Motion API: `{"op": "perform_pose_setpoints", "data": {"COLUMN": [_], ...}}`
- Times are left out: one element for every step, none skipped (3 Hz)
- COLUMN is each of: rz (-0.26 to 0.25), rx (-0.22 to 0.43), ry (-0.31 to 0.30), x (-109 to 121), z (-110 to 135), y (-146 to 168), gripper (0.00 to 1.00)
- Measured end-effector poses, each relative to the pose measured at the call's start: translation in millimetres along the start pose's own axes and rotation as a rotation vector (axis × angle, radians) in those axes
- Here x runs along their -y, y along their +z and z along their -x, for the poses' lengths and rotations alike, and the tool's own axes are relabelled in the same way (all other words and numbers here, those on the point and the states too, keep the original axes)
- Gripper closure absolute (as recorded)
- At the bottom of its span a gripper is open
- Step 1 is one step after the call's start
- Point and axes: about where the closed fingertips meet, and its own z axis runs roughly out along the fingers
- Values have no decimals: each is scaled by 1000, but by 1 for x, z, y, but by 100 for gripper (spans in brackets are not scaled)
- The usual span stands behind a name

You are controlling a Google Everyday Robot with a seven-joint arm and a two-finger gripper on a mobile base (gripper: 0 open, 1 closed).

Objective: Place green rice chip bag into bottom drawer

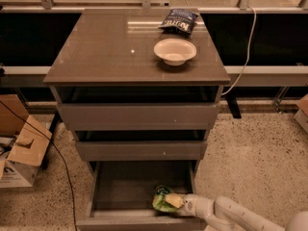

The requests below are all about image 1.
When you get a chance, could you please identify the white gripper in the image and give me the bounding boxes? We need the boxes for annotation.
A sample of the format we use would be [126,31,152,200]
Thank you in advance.
[165,193,214,218]

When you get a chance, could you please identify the green rice chip bag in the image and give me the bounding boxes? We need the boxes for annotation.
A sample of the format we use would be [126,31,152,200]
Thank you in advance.
[152,185,178,213]

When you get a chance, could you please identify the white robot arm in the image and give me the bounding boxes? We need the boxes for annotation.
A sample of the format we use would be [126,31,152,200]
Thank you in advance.
[165,193,308,231]

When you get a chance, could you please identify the grey bottom drawer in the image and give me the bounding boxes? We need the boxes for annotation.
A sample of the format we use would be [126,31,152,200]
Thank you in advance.
[77,161,206,231]

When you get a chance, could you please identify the grey drawer cabinet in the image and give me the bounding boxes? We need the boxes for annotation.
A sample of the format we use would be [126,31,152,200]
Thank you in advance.
[42,8,231,162]

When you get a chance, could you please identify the grey top drawer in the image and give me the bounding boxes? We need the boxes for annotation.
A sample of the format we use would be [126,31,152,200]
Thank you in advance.
[53,86,220,131]

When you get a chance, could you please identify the blue chip bag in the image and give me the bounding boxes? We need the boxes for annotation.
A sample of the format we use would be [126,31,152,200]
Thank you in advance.
[159,9,198,34]

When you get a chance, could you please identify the white paper bowl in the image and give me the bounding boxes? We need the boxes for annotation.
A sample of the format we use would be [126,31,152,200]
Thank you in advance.
[154,38,196,66]

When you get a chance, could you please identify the cardboard box at right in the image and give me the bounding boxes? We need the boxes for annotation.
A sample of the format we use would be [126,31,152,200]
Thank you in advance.
[295,94,308,134]

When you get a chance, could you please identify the open cardboard box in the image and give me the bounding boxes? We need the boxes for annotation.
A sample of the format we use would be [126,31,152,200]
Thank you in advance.
[0,94,52,189]

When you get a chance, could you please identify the black floor cable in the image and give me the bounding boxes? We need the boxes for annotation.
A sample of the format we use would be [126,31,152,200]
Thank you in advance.
[0,99,79,231]

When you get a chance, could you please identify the white hanging cable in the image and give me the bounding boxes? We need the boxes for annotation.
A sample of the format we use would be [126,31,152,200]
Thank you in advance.
[220,6,258,97]

